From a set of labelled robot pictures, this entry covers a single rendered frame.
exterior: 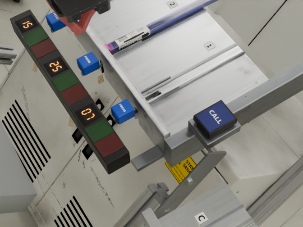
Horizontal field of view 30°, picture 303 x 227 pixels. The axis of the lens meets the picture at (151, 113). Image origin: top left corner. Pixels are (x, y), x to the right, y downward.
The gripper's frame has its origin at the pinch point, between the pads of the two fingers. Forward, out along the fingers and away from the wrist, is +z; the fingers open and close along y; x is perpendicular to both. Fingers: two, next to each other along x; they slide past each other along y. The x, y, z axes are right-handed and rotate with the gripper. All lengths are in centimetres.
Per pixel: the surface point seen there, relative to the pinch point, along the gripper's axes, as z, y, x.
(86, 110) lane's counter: 10.4, -6.7, 3.7
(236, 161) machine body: 39.5, -15.9, -22.6
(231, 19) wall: 166, 101, -124
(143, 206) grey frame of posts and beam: 18.8, -21.9, 3.0
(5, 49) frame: 57, 53, 3
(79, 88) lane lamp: 10.4, -2.4, 2.8
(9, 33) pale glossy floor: 110, 106, -9
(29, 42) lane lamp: 10.2, 10.6, 5.3
